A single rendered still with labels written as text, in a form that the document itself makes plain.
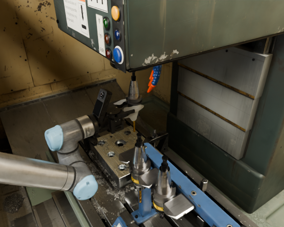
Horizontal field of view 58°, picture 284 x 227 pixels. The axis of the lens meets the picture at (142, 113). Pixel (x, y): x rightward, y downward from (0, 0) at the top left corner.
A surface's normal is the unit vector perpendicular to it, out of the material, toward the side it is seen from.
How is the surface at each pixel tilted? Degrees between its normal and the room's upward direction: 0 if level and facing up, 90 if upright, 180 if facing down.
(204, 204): 0
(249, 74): 90
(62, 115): 26
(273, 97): 90
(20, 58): 90
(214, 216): 0
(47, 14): 90
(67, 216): 7
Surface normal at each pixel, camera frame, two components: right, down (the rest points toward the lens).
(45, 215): -0.08, -0.90
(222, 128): -0.84, 0.28
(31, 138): 0.22, -0.60
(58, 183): 0.56, 0.37
